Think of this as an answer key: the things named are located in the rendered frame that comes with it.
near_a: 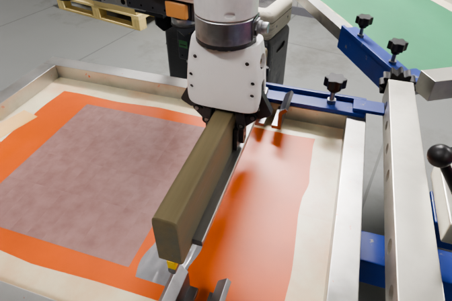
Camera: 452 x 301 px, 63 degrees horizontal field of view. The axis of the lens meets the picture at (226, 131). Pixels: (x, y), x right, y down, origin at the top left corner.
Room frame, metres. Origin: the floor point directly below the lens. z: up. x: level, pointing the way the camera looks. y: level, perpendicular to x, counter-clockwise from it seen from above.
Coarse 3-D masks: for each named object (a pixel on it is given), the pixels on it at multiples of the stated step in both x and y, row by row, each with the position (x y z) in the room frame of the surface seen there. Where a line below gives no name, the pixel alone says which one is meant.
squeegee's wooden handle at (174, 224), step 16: (224, 112) 0.42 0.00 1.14; (208, 128) 0.38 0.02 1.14; (224, 128) 0.38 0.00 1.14; (208, 144) 0.35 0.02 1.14; (224, 144) 0.37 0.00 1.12; (192, 160) 0.32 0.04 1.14; (208, 160) 0.32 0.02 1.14; (224, 160) 0.37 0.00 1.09; (192, 176) 0.30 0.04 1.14; (208, 176) 0.31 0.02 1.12; (176, 192) 0.27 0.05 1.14; (192, 192) 0.27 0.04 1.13; (208, 192) 0.31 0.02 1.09; (160, 208) 0.25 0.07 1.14; (176, 208) 0.25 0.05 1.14; (192, 208) 0.27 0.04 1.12; (160, 224) 0.24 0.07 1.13; (176, 224) 0.23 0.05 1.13; (192, 224) 0.26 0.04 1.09; (160, 240) 0.24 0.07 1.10; (176, 240) 0.23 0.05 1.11; (160, 256) 0.24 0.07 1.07; (176, 256) 0.23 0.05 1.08
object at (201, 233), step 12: (240, 144) 0.42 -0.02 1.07; (240, 156) 0.41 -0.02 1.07; (228, 168) 0.37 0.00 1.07; (228, 180) 0.35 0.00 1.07; (216, 192) 0.33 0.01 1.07; (216, 204) 0.31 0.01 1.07; (204, 216) 0.29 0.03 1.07; (204, 228) 0.27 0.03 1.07; (192, 240) 0.26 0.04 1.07; (204, 240) 0.26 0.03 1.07
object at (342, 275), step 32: (64, 64) 0.83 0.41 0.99; (96, 64) 0.83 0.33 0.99; (0, 96) 0.69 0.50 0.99; (32, 96) 0.74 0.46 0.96; (352, 128) 0.57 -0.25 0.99; (352, 160) 0.48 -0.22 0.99; (352, 192) 0.41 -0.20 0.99; (352, 224) 0.34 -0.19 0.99; (352, 256) 0.29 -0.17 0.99; (0, 288) 0.24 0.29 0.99; (352, 288) 0.24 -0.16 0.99
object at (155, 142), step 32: (64, 96) 0.74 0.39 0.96; (32, 128) 0.62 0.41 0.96; (64, 128) 0.62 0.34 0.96; (96, 128) 0.62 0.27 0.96; (128, 128) 0.62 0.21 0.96; (160, 128) 0.62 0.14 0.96; (192, 128) 0.62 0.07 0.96; (256, 128) 0.62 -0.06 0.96; (96, 160) 0.52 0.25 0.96; (128, 160) 0.52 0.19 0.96; (160, 160) 0.52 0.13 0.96; (256, 160) 0.52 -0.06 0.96; (288, 160) 0.52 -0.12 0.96; (256, 192) 0.44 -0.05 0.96; (288, 192) 0.44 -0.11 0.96
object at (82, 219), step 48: (0, 144) 0.56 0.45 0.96; (0, 192) 0.44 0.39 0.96; (48, 192) 0.44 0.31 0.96; (96, 192) 0.44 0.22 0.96; (144, 192) 0.44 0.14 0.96; (0, 240) 0.34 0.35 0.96; (48, 240) 0.34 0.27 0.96; (96, 240) 0.34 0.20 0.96; (144, 240) 0.34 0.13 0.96; (240, 240) 0.34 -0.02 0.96; (288, 240) 0.34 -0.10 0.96; (144, 288) 0.26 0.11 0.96; (240, 288) 0.26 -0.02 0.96
